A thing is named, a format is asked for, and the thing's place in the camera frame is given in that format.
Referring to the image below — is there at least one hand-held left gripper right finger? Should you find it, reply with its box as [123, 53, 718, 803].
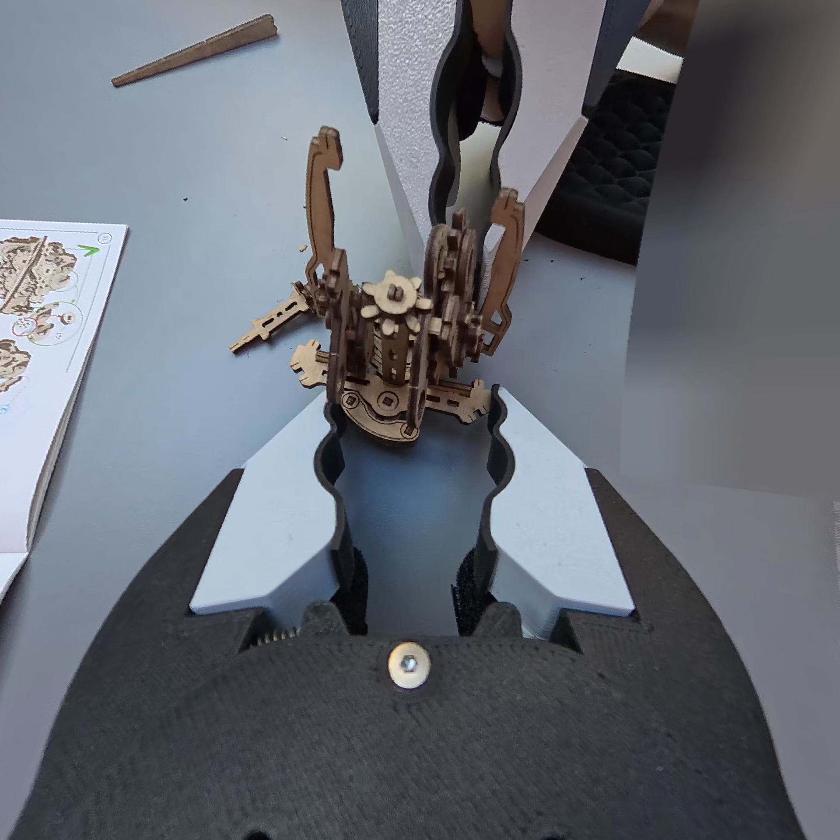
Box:
[478, 384, 637, 637]

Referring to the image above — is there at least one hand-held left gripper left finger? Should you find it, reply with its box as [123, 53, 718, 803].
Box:
[189, 397, 358, 634]

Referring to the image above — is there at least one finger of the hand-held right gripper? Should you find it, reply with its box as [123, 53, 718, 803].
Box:
[482, 0, 611, 290]
[375, 0, 476, 263]

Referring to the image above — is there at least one wooden gear model assembly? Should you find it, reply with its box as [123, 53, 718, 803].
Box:
[289, 126, 526, 450]

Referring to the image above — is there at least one small wooden axle part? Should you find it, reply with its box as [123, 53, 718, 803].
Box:
[228, 282, 312, 355]

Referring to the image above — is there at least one person's right hand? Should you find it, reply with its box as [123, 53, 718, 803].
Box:
[474, 0, 521, 122]

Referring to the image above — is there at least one black wrist rest pad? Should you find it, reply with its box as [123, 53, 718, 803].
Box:
[535, 69, 677, 266]

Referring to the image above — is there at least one wooden wedge stick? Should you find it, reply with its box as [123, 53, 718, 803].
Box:
[110, 14, 279, 88]

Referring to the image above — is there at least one white instruction booklet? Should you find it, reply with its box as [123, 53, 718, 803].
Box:
[0, 220, 130, 605]

